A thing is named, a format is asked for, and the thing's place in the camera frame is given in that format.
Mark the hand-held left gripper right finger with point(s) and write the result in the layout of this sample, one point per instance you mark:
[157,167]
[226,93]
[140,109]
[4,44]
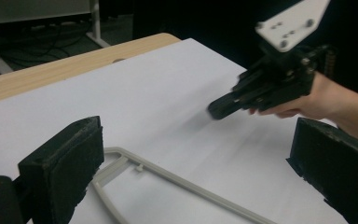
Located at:
[341,168]

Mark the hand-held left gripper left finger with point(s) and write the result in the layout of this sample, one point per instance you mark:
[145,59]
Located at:
[65,165]

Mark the grey plastic hanger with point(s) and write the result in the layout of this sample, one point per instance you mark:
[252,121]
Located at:
[180,183]

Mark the white table mat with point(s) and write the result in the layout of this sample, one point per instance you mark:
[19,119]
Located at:
[167,93]

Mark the white metal desk frame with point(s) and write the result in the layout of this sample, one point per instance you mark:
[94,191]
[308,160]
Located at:
[96,28]

